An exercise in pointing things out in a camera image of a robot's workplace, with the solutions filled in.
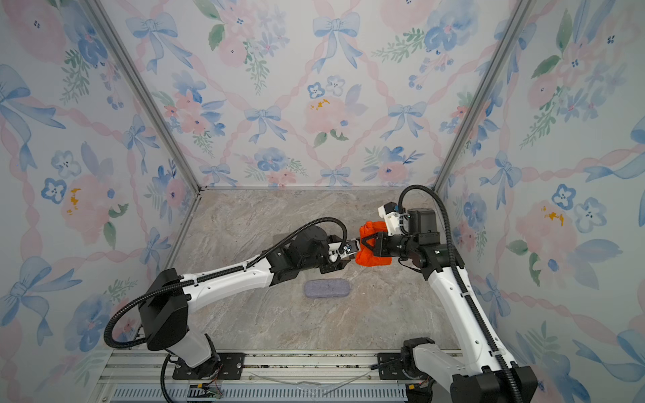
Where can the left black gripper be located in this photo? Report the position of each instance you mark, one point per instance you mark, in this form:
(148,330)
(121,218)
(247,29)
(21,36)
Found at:
(334,267)

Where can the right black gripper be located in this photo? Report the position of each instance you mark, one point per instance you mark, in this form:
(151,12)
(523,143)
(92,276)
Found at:
(380,248)

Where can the orange cleaning cloth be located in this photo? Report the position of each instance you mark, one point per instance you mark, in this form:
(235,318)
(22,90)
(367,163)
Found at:
(366,256)

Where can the purple fabric eyeglass case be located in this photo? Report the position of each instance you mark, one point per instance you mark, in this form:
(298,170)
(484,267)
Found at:
(320,289)

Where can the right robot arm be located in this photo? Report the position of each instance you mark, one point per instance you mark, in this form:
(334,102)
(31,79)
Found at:
(486,371)

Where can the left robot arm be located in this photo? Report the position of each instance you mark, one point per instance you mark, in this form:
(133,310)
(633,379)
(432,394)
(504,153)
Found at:
(165,316)

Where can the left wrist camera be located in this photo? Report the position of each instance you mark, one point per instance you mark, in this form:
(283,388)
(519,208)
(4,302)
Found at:
(343,251)

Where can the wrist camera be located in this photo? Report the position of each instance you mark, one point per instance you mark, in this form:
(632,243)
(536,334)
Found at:
(343,251)
(397,223)

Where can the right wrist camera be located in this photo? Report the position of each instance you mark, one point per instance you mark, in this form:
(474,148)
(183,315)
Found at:
(397,223)

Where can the right corner aluminium post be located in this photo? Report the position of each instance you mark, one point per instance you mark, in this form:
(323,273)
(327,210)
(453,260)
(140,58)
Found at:
(515,25)

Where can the corner aluminium post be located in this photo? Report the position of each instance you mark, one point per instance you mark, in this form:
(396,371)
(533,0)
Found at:
(98,15)
(515,25)

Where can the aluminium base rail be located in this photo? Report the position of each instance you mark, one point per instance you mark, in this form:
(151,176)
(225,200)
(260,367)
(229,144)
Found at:
(259,376)

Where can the left corner aluminium post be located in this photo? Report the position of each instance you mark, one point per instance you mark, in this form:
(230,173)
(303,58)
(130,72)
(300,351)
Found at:
(98,15)

